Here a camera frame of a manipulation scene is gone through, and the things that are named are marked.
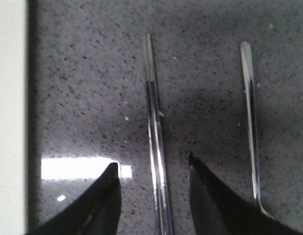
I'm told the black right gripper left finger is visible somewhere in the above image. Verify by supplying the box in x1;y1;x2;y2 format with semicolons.
28;163;121;235

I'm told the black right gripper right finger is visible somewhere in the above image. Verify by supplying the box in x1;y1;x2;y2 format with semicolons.
188;153;300;235

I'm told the silver spoon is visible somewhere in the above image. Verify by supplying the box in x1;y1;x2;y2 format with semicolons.
240;41;274;219

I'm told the beige rabbit serving tray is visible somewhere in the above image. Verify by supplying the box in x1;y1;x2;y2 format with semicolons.
0;0;27;235

